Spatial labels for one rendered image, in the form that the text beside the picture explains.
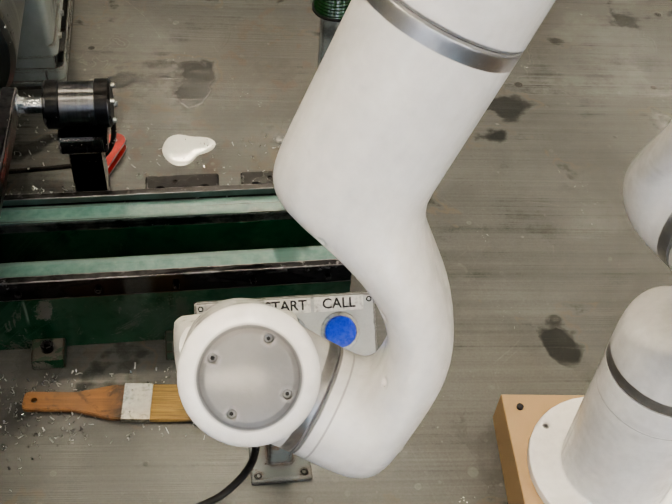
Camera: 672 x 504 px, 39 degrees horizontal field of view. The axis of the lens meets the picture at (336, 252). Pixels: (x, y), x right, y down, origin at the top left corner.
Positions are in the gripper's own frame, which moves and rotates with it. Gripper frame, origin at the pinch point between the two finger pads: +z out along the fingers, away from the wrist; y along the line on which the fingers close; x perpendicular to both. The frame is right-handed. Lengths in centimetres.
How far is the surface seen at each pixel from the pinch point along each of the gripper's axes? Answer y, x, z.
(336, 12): -17, -40, 38
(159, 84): 8, -37, 67
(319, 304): -8.2, -2.7, 2.4
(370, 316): -13.0, -1.3, 2.5
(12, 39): 24, -37, 35
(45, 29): 24, -44, 59
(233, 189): -1.8, -16.8, 34.0
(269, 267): -5.2, -6.6, 25.7
